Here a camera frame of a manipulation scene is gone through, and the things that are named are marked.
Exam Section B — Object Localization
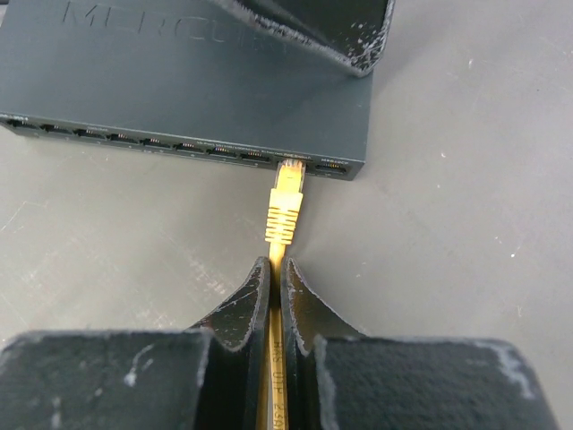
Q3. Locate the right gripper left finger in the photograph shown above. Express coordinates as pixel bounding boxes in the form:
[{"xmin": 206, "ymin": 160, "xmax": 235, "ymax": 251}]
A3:
[{"xmin": 1, "ymin": 257, "xmax": 271, "ymax": 429}]

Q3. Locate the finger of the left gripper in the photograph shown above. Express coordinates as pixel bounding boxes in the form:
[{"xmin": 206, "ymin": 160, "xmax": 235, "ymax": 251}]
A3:
[{"xmin": 216, "ymin": 0, "xmax": 396, "ymax": 78}]

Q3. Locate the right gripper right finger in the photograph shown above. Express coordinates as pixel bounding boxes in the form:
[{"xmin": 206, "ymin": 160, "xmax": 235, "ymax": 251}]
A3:
[{"xmin": 280, "ymin": 258, "xmax": 558, "ymax": 429}]

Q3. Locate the yellow ethernet cable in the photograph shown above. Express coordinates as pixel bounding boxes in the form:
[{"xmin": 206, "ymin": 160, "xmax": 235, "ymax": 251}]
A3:
[{"xmin": 254, "ymin": 159, "xmax": 308, "ymax": 430}]

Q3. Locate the black network switch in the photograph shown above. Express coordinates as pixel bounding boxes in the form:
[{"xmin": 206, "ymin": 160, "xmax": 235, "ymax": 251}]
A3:
[{"xmin": 1, "ymin": 1, "xmax": 372, "ymax": 180}]

